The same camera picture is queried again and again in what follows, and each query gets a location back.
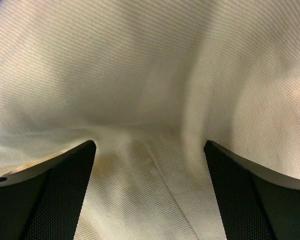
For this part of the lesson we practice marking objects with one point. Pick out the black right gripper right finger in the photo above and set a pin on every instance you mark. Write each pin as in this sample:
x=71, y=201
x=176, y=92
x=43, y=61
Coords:
x=255, y=202

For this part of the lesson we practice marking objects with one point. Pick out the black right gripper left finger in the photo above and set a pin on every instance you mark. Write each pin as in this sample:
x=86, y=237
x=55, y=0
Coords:
x=44, y=202

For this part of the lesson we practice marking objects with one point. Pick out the yellow trousers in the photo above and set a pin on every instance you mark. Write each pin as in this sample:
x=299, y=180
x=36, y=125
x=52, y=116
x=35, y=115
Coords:
x=150, y=81

